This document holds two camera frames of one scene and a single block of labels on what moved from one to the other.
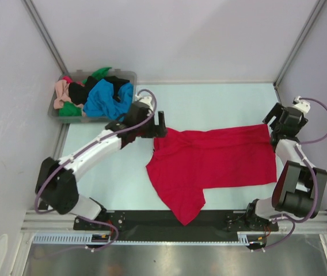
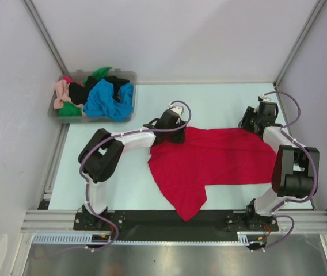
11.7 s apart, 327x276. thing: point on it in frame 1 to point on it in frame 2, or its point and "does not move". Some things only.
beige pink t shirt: (61, 89) does not move
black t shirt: (78, 92) does not move
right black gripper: (277, 111) to (248, 114)
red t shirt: (184, 164) does not move
